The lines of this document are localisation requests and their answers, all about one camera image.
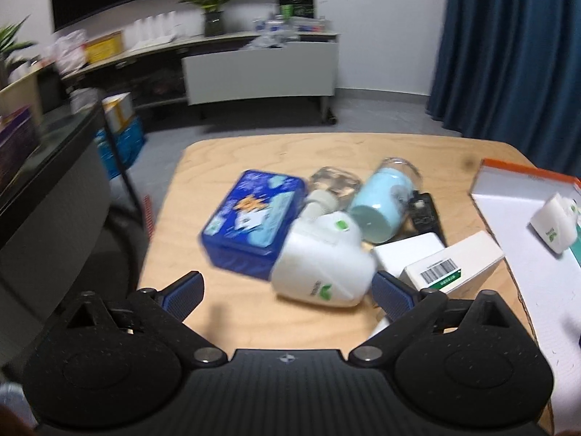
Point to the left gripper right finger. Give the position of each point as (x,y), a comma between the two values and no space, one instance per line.
(411,314)

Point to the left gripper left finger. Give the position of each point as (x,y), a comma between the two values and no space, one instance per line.
(162,312)

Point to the light blue toothpick jar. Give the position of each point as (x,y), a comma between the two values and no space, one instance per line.
(381,206)

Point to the clear glass refill bottle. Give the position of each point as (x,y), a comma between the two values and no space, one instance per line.
(330,189)

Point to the white barcode box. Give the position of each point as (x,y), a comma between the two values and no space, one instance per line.
(459,270)

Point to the black remote control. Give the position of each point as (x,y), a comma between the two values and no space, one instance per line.
(424,215)

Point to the blue metal tin box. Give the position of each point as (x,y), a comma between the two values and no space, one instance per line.
(246,233)

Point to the orange white tray box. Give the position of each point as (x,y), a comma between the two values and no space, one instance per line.
(508,195)

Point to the blue plastic bag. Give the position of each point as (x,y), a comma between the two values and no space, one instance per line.
(129,144)

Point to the white yellow carton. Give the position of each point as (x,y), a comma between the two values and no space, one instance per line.
(119,111)

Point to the dark blue curtain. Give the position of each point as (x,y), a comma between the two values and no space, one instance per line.
(509,71)

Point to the white tv cabinet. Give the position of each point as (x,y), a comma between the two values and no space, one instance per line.
(207,70)

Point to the yellow cardboard box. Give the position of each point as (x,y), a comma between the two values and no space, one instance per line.
(104,47)

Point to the white red plastic bag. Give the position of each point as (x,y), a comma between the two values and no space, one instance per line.
(69,52)

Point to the white router with antennas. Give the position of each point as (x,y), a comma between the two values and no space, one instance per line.
(151,31)

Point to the clutter on cabinet top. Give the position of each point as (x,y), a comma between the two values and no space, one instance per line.
(278,32)

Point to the left green houseplant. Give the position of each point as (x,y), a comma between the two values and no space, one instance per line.
(9,44)

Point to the black green product box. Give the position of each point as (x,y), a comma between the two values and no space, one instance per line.
(297,8)

